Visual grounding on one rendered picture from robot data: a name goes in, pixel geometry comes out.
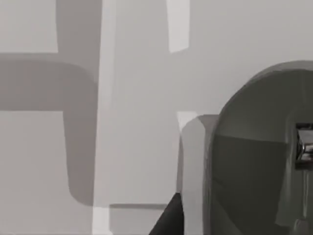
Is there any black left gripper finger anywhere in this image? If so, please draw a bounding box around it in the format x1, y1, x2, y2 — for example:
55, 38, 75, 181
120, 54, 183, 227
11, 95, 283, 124
148, 192, 184, 235

